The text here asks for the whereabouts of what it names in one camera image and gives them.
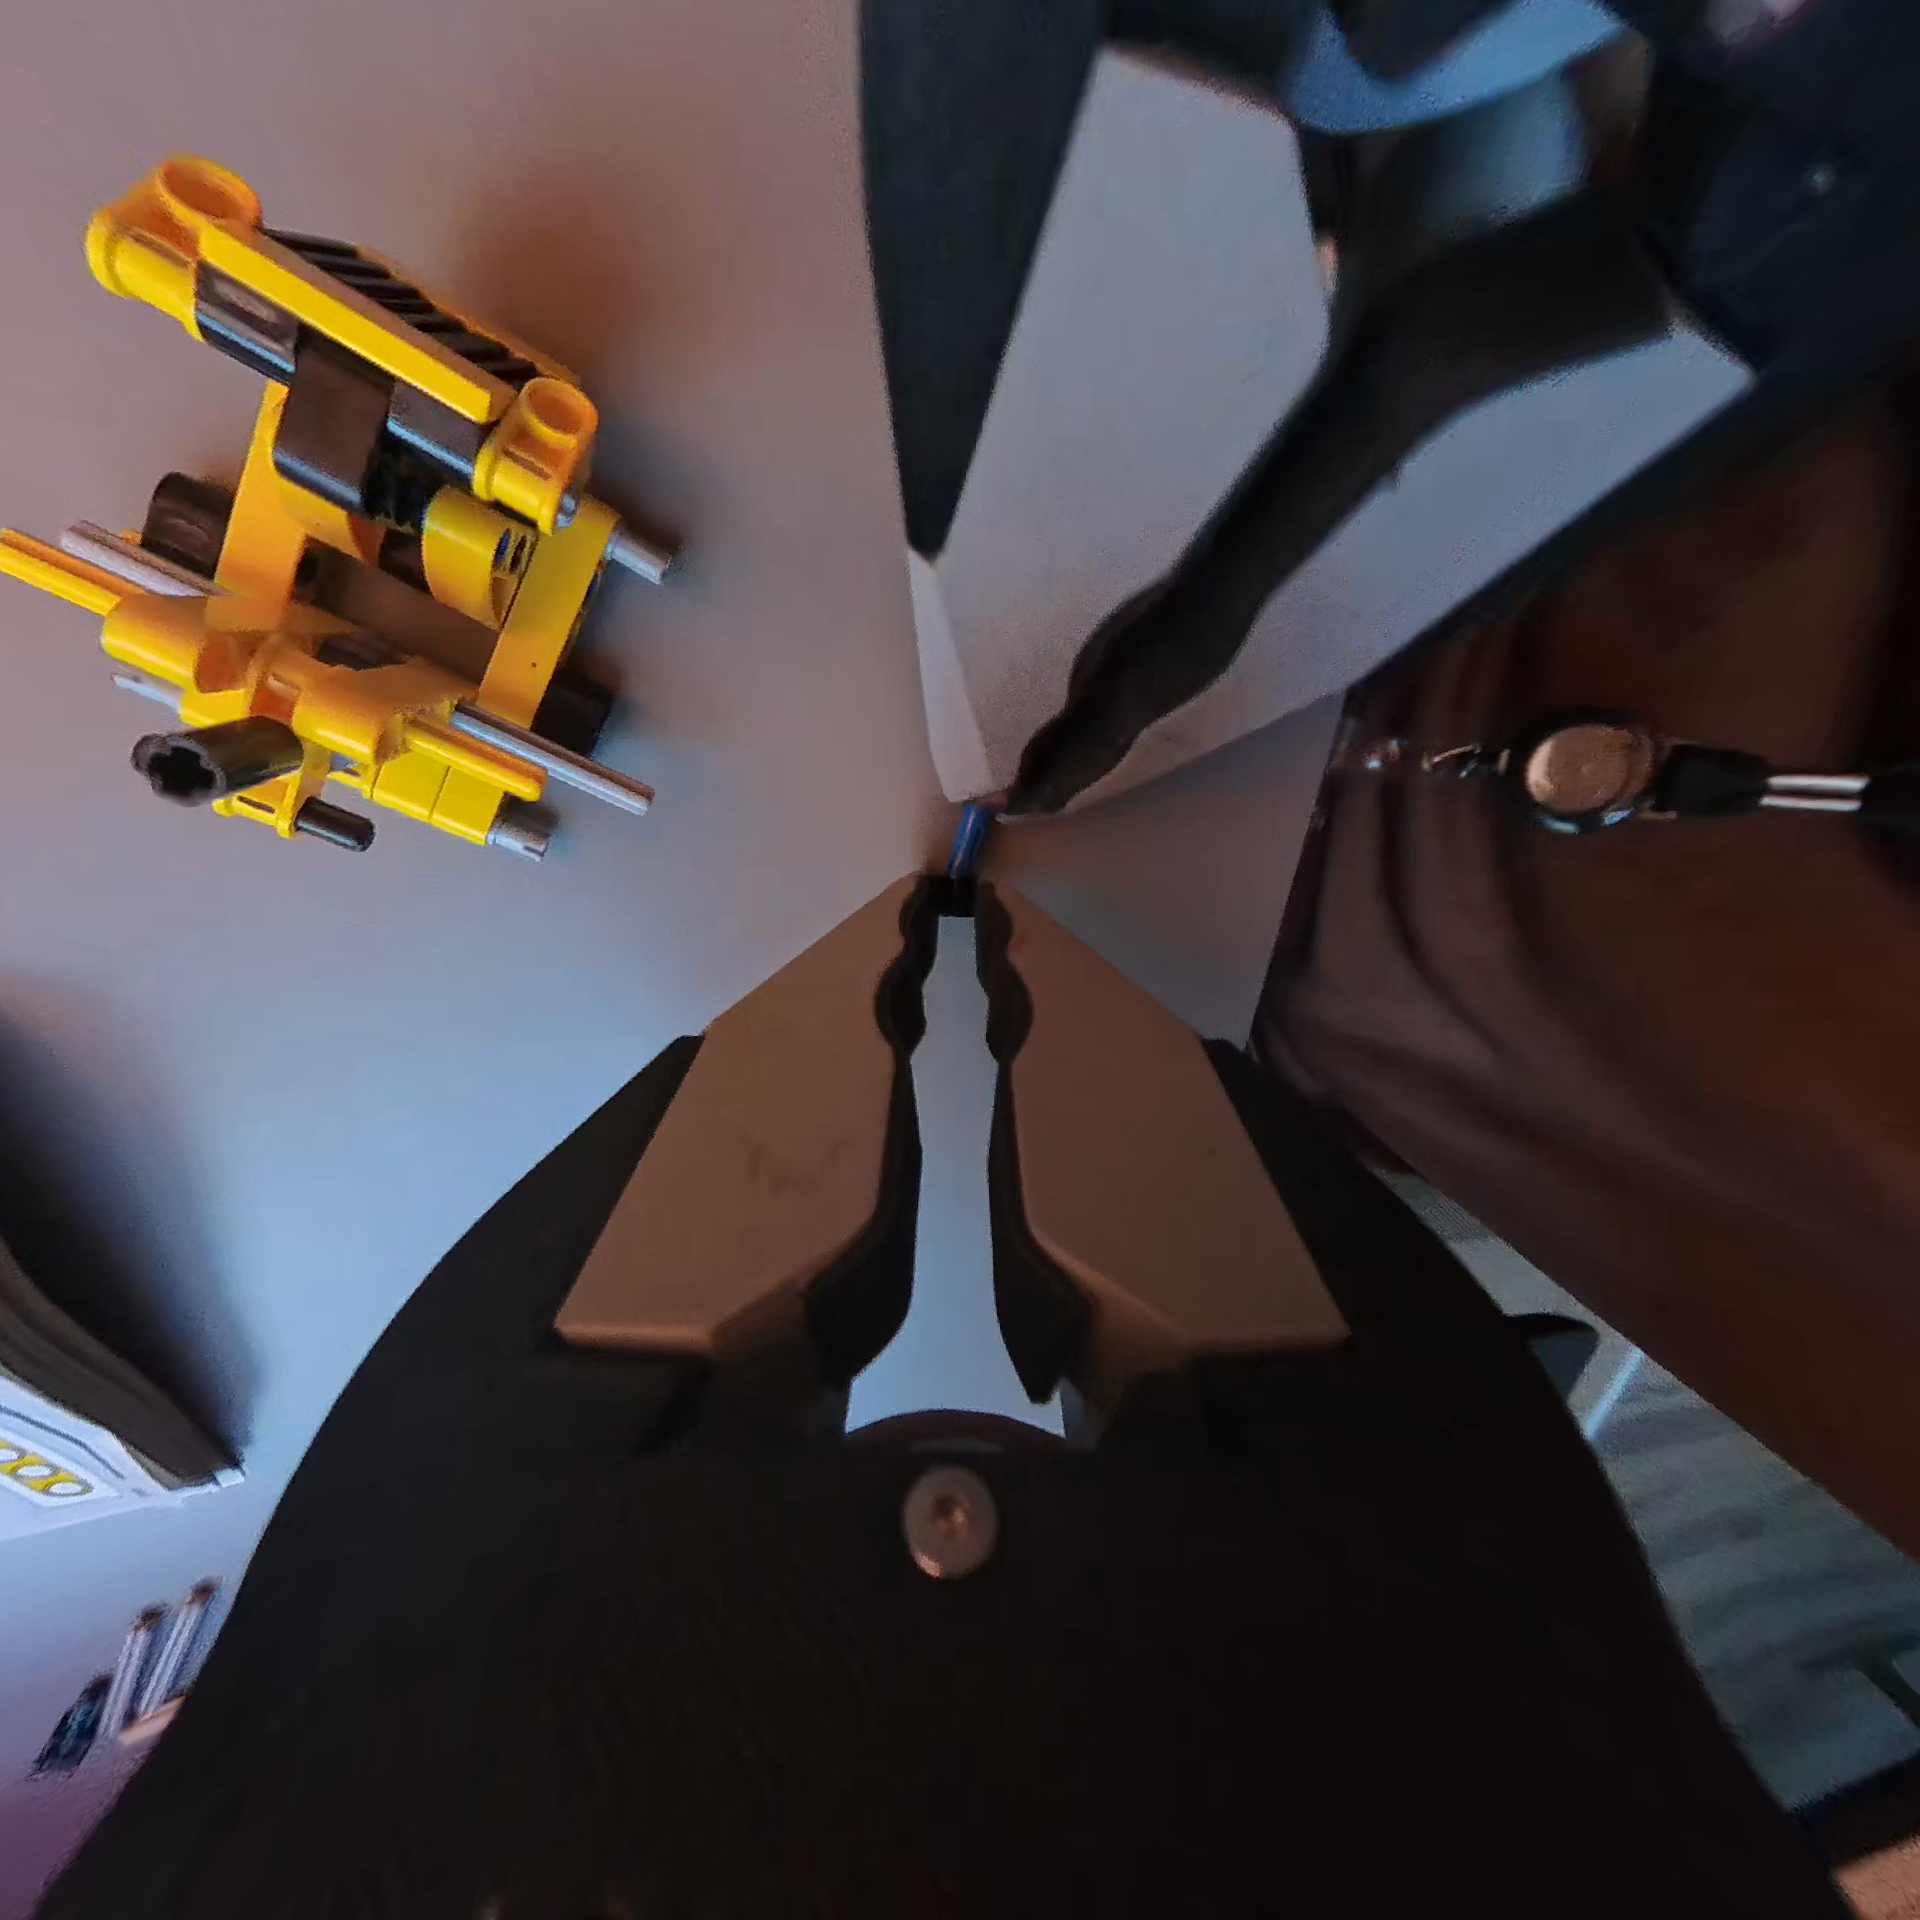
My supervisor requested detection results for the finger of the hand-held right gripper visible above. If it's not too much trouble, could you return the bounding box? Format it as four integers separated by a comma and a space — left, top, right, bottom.
906, 52, 1335, 808
1018, 323, 1757, 819

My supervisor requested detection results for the person's brown shirt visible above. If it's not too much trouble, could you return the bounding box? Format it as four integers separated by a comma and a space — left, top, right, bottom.
1252, 375, 1920, 1562

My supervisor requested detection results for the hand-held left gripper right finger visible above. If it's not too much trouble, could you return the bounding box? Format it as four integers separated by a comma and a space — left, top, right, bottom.
975, 880, 1348, 1408

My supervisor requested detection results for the yellow lego vehicle assembly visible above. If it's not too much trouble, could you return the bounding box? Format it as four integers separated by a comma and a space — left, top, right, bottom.
0, 153, 677, 864

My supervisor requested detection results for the small black lego connector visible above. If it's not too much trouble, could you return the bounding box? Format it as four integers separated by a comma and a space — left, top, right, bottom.
26, 1696, 113, 1786

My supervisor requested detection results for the lego instruction booklet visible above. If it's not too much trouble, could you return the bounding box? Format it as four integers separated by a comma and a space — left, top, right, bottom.
0, 1224, 249, 1547

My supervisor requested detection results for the black badge reel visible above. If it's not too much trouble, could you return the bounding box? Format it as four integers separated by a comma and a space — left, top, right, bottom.
1358, 712, 1672, 838

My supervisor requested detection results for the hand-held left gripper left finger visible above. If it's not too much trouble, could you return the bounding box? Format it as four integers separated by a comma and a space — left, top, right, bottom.
556, 873, 932, 1390

